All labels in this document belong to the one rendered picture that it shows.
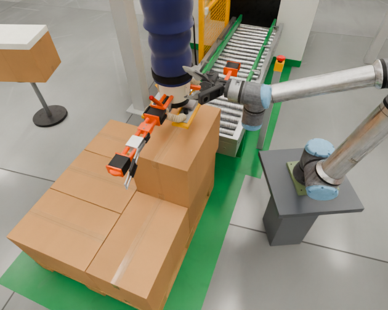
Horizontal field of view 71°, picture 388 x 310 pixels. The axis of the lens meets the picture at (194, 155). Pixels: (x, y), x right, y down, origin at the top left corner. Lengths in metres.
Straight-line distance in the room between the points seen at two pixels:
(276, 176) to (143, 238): 0.92
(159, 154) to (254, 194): 1.25
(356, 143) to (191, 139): 0.89
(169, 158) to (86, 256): 0.76
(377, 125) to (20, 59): 2.86
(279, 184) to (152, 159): 0.79
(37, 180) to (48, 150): 0.41
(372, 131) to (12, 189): 2.93
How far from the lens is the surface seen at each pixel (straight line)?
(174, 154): 1.60
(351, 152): 1.37
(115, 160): 1.20
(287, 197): 1.73
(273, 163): 1.87
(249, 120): 1.17
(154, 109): 1.42
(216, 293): 2.21
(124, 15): 2.88
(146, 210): 1.87
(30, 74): 3.18
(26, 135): 3.66
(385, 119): 1.26
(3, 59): 3.23
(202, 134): 1.72
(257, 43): 3.68
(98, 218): 1.93
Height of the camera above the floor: 2.14
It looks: 48 degrees down
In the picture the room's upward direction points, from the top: 1 degrees counter-clockwise
